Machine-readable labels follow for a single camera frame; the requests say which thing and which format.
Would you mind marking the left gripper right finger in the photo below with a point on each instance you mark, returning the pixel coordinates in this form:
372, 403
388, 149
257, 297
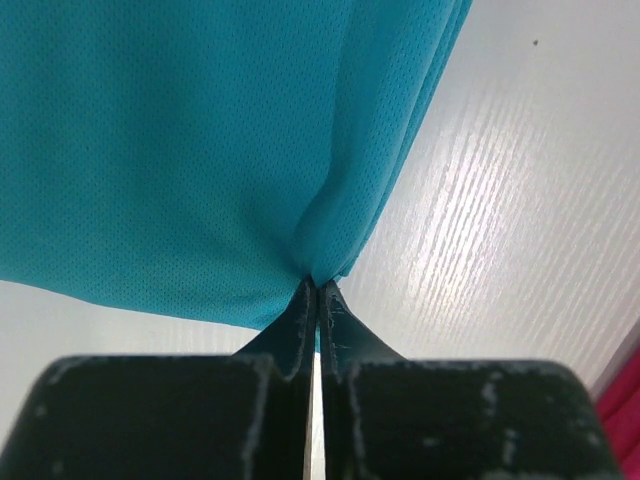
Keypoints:
387, 417

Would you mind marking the red t shirt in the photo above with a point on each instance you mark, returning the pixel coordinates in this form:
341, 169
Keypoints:
619, 409

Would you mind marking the teal t shirt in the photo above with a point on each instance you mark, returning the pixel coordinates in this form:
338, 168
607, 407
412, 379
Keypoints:
198, 159

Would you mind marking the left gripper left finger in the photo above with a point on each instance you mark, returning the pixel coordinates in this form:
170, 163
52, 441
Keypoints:
241, 416

